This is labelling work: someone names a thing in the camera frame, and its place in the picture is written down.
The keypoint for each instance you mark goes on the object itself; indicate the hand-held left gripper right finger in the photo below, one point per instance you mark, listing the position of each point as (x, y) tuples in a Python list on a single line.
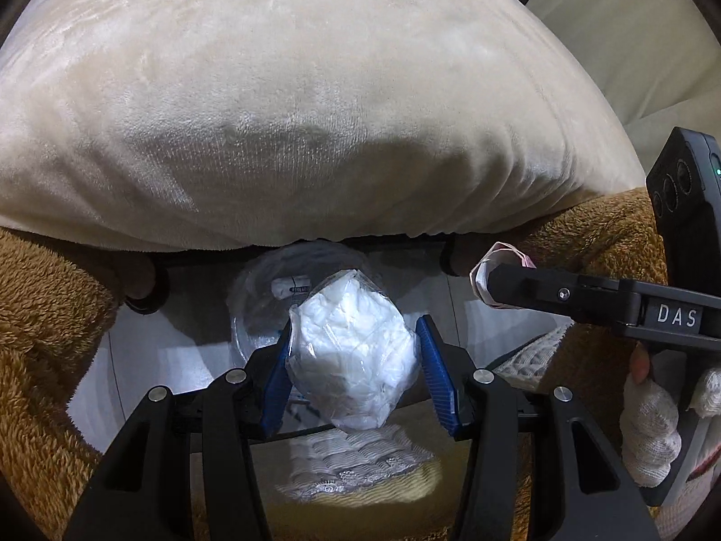
[(436, 372)]

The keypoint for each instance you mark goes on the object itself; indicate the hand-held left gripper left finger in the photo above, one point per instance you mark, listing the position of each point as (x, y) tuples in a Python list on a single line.
[(276, 372)]

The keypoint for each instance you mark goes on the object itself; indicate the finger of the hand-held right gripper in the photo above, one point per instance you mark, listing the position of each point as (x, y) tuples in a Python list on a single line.
[(541, 293)]

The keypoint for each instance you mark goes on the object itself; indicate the pink paper packet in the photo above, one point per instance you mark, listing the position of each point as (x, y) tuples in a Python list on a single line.
[(479, 282)]

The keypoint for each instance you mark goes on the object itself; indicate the clear plastic trash bin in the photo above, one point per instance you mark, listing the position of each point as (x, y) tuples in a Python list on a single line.
[(253, 304)]

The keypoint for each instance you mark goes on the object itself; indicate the white tissue plastic bag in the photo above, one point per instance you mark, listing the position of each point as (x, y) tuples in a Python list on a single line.
[(349, 344)]

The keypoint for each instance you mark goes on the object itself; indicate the person's right hand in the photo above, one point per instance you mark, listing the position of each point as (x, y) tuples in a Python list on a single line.
[(648, 434)]

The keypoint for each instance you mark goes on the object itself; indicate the white quilted slipper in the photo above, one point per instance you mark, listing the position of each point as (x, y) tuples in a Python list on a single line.
[(349, 462), (529, 355)]

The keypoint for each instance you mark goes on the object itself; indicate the cream curtain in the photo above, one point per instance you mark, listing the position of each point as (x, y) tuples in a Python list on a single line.
[(631, 39)]

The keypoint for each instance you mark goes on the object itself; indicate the beige fleece bed blanket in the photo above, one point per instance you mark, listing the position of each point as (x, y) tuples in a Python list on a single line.
[(281, 96)]

